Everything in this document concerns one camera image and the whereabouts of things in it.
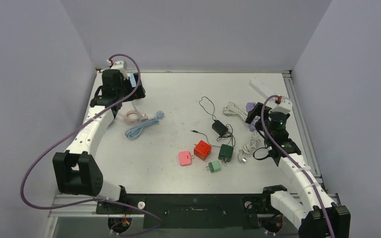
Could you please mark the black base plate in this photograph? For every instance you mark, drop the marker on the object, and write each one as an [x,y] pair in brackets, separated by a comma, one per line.
[193,211]

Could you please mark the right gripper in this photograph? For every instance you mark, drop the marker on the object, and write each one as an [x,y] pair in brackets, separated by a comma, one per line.
[256,112]

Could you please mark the red pink plug adapter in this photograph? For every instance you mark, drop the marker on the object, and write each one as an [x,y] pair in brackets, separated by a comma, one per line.
[202,150]

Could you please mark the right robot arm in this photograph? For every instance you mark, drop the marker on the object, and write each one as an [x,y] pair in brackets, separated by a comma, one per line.
[279,144]

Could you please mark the aluminium table frame rail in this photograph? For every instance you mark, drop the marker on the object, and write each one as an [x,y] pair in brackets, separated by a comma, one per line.
[300,108]

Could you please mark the light green charger plug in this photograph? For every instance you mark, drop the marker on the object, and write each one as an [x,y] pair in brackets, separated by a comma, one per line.
[214,166]

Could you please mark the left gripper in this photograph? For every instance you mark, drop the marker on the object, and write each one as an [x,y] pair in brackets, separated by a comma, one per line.
[138,94]

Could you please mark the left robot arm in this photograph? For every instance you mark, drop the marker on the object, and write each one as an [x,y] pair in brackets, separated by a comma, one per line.
[76,169]

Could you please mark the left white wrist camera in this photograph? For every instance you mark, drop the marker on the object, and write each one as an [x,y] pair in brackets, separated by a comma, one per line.
[119,65]

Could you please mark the light blue power strip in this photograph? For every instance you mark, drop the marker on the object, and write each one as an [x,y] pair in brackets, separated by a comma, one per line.
[133,79]

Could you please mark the black power adapter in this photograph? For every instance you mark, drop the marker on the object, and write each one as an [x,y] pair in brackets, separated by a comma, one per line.
[219,128]

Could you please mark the white power strip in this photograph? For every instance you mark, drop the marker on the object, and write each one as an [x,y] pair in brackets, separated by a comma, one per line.
[261,89]

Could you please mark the purple USB power strip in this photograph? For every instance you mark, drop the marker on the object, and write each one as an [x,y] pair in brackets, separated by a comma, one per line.
[249,107]

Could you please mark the dark green cube socket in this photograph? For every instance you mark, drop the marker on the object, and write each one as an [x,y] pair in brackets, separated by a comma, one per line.
[226,153]

